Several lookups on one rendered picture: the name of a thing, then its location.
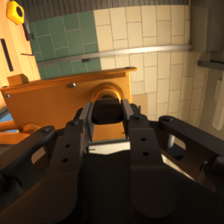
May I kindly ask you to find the grey wall rail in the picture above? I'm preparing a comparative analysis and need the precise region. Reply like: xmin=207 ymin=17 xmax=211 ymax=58
xmin=36 ymin=44 xmax=193 ymax=67

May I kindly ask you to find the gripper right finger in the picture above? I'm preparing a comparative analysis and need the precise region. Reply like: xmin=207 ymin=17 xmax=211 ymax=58
xmin=120 ymin=99 xmax=224 ymax=219

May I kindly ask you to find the pale orange board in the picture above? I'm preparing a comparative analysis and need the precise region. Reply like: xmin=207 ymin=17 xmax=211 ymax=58
xmin=0 ymin=0 xmax=41 ymax=87

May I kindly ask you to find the orange curved handle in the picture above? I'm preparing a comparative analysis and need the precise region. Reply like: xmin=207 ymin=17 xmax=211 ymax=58
xmin=0 ymin=120 xmax=42 ymax=144

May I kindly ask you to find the orange square block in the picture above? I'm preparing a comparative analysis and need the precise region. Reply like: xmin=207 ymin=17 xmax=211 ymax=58
xmin=7 ymin=73 xmax=30 ymax=87

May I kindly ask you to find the white cylinder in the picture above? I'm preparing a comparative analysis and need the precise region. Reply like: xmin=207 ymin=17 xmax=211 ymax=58
xmin=166 ymin=134 xmax=175 ymax=148

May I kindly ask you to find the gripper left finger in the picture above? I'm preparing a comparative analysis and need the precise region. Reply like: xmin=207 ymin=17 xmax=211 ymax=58
xmin=0 ymin=101 xmax=96 ymax=224

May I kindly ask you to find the blue mat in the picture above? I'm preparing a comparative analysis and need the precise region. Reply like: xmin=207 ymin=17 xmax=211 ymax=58
xmin=0 ymin=108 xmax=20 ymax=133

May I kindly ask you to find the black flat bar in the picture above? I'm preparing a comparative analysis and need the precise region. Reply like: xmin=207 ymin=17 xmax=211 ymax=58
xmin=0 ymin=38 xmax=14 ymax=72

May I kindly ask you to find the grey rod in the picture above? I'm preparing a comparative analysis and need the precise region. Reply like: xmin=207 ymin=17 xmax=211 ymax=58
xmin=22 ymin=23 xmax=35 ymax=41

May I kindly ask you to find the white post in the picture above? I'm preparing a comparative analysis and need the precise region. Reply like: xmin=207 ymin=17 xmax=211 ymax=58
xmin=211 ymin=78 xmax=224 ymax=132

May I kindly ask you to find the grey wall bracket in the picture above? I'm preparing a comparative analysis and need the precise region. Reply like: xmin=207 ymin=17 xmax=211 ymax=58
xmin=197 ymin=59 xmax=224 ymax=71

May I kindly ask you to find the grey cabinet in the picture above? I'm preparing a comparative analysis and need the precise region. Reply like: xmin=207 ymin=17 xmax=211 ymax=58
xmin=190 ymin=0 xmax=224 ymax=53

